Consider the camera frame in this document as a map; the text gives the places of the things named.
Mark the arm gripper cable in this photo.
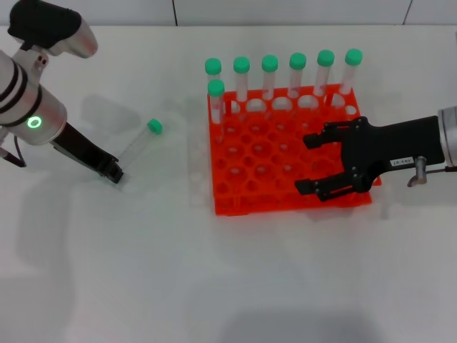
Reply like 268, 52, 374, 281
407, 155, 457, 189
0, 135, 28, 169

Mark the clear test tube green cap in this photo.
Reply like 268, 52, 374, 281
233, 56, 251, 121
207, 79, 226, 144
204, 57, 223, 86
261, 54, 279, 115
331, 48, 363, 108
288, 52, 308, 108
116, 118, 164, 180
313, 49, 336, 105

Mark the orange test tube rack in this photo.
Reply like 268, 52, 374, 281
206, 84, 383, 217

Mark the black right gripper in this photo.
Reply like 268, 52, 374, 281
293, 115, 444, 203

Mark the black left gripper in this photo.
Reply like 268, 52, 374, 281
49, 122, 125, 185

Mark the right arm gripper cable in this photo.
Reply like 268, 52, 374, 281
407, 155, 457, 189

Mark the left arm gripper cable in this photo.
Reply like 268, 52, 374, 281
0, 135, 28, 169

